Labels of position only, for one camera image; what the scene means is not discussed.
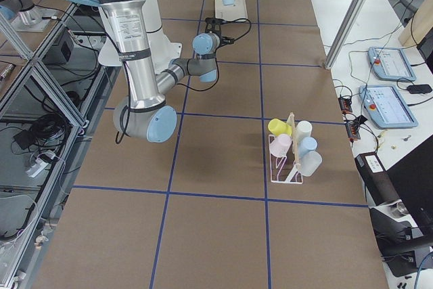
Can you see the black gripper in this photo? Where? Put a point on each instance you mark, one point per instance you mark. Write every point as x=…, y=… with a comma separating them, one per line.
x=220, y=38

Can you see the yellow plastic cup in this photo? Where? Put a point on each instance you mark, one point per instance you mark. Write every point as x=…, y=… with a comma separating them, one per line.
x=278, y=127

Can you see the cream plastic cup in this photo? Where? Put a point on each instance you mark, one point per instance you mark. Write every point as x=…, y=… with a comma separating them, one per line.
x=303, y=129

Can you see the pink plastic cup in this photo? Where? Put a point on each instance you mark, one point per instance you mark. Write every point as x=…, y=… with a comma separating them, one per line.
x=280, y=145

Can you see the light blue plastic cup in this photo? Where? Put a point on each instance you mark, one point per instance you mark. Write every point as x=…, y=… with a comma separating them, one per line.
x=306, y=145

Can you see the grey plastic cup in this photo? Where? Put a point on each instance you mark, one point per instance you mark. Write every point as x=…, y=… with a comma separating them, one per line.
x=309, y=163

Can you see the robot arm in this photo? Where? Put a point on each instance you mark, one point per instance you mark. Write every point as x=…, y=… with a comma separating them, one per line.
x=143, y=112

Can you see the cream bunny serving tray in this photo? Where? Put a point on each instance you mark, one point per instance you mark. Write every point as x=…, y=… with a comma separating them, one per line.
x=230, y=12

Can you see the far teach pendant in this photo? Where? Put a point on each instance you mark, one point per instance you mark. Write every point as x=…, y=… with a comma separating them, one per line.
x=390, y=64

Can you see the teach pendant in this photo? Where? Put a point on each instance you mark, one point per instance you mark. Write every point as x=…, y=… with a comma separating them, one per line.
x=386, y=107
x=390, y=64

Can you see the near teach pendant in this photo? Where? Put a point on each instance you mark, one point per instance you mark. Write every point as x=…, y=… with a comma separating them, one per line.
x=386, y=107

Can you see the black power adapter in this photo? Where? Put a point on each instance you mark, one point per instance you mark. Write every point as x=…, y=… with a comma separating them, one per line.
x=419, y=89

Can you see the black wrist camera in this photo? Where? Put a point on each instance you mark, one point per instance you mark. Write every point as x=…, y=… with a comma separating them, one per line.
x=213, y=25

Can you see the white wire cup rack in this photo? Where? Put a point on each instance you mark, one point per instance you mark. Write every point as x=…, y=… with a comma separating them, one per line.
x=286, y=169

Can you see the aluminium frame post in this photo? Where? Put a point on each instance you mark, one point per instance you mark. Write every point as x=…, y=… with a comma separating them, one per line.
x=343, y=32

